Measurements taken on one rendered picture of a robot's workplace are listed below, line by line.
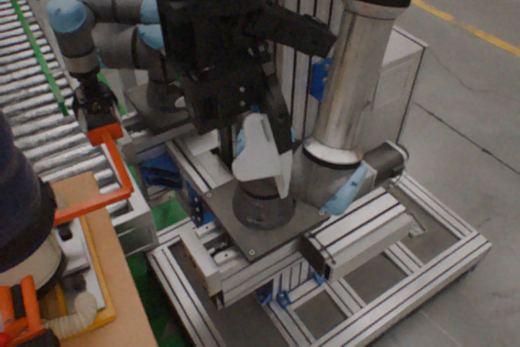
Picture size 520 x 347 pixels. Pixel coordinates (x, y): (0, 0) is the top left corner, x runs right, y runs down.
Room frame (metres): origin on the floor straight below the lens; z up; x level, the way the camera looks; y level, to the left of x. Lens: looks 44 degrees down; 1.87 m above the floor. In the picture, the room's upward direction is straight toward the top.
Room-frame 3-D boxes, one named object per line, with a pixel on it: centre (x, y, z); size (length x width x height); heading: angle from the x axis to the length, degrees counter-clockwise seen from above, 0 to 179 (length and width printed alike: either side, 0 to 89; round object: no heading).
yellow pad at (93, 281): (0.57, 0.42, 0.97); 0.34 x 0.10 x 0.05; 28
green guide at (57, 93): (2.28, 1.24, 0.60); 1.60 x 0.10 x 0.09; 31
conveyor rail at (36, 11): (2.00, 1.01, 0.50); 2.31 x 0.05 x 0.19; 31
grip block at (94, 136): (0.91, 0.42, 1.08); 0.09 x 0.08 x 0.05; 118
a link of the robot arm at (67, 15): (0.89, 0.41, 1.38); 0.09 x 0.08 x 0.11; 177
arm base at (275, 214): (0.68, -0.01, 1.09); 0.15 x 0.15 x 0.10
